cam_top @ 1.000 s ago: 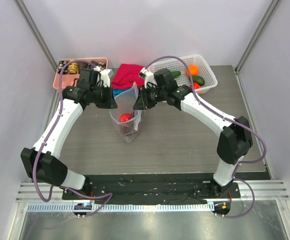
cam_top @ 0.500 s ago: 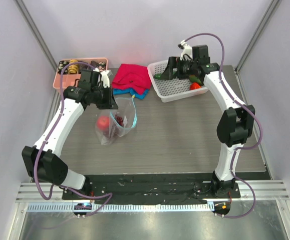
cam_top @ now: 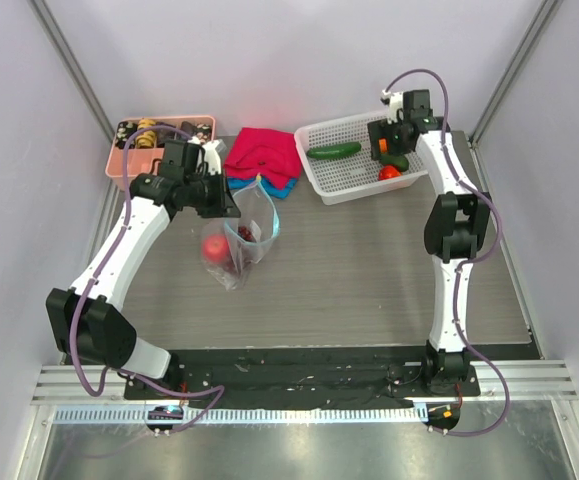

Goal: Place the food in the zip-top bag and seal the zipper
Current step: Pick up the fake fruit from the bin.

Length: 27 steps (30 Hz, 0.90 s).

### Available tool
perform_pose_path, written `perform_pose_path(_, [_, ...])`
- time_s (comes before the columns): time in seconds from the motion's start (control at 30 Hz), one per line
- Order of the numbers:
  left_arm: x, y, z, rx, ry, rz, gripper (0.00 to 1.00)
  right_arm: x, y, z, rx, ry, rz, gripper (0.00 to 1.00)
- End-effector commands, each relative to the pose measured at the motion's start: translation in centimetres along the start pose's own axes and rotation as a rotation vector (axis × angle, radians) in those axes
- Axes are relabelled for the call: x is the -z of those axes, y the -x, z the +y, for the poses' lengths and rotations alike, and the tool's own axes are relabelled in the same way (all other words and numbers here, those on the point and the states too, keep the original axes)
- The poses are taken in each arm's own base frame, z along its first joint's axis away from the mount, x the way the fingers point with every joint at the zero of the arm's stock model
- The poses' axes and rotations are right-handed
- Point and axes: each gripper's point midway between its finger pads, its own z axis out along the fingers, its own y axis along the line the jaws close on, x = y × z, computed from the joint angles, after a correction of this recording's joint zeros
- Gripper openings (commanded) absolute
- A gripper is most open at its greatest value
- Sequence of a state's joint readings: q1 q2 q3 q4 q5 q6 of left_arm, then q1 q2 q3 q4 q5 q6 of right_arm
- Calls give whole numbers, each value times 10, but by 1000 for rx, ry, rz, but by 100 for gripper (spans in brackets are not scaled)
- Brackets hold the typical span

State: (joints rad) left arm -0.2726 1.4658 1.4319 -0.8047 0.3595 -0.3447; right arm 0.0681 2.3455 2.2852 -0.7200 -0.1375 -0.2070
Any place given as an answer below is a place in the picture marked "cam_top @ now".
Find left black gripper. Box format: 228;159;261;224
184;168;241;219

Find orange fruit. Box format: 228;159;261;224
378;138;388;153

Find purple grape bunch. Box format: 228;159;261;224
223;225;256;275

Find green avocado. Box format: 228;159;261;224
380;154;410;173

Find clear zip top bag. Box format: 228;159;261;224
200;175;280;291

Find red apple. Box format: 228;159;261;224
201;234;231;265

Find green cucumber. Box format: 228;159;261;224
306;142;362;160

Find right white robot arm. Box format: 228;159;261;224
368;90;490;395

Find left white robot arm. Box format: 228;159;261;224
46;140;240;399

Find blue folded cloth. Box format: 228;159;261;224
227;175;298;199

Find red pepper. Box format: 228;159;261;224
378;165;402;181

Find white plastic basket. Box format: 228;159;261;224
294;111;427;205

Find red folded cloth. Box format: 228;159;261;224
224;127;302;189

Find floral end roll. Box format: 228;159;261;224
195;123;213;143

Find black patterned roll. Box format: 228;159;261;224
177;121;196;140

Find dark brown roll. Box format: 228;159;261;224
156;122;177;148

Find pink compartment tray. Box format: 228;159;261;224
105;115;216;190

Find yellow striped roll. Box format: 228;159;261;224
135;118;158;149

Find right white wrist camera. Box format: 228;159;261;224
380;90;403;124

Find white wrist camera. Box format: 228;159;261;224
188;137;226;176
380;90;403;124

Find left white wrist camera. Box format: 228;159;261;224
188;137;226;176

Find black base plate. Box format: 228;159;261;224
66;343;540;409

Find white slotted cable duct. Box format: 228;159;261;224
53;403;428;426

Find aluminium frame rail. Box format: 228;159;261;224
31;359;579;405

